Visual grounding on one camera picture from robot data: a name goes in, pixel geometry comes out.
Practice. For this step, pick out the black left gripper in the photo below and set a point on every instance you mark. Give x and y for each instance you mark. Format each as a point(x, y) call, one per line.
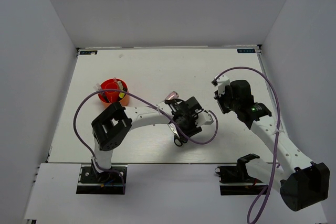
point(193, 129)

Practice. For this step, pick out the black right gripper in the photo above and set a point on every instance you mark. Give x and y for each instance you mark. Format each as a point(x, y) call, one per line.
point(220, 98)

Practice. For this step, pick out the black handled scissors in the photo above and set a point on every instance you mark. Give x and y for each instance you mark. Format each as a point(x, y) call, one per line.
point(178, 140)

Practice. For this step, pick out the yellow cap black highlighter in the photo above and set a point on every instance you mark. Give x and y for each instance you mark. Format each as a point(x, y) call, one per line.
point(121, 95)

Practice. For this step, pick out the green correction tape case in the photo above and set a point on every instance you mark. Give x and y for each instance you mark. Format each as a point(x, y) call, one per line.
point(120, 85)

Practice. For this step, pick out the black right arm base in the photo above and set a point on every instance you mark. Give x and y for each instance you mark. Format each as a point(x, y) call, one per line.
point(232, 184)

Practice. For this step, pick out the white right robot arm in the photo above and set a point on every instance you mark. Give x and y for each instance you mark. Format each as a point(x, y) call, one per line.
point(301, 182)

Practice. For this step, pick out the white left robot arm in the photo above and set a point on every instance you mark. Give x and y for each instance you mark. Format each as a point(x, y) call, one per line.
point(111, 126)

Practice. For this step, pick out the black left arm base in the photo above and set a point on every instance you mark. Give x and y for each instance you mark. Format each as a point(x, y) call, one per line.
point(90, 182)

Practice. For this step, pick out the pink cylindrical pencil case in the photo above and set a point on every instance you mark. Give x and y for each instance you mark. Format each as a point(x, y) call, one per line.
point(171, 96)

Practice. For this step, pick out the right corner label sticker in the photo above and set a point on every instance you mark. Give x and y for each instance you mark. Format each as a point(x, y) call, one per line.
point(246, 51)

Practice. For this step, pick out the corner label sticker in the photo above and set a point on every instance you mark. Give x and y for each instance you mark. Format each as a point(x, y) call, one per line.
point(246, 51)
point(88, 52)

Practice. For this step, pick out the orange round pen holder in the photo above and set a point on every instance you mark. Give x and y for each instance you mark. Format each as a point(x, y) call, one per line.
point(109, 97)

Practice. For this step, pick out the left corner label sticker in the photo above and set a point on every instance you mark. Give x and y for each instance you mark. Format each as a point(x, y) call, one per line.
point(88, 52)

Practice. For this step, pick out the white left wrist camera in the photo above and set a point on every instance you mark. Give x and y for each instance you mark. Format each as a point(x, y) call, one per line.
point(204, 118)

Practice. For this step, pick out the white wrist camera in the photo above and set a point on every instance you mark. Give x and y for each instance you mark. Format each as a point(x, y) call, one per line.
point(221, 81)
point(204, 118)

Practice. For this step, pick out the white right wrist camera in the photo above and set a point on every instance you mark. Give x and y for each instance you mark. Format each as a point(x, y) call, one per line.
point(221, 81)

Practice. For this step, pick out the aluminium table edge rail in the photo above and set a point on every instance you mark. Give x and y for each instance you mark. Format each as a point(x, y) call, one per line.
point(273, 90)

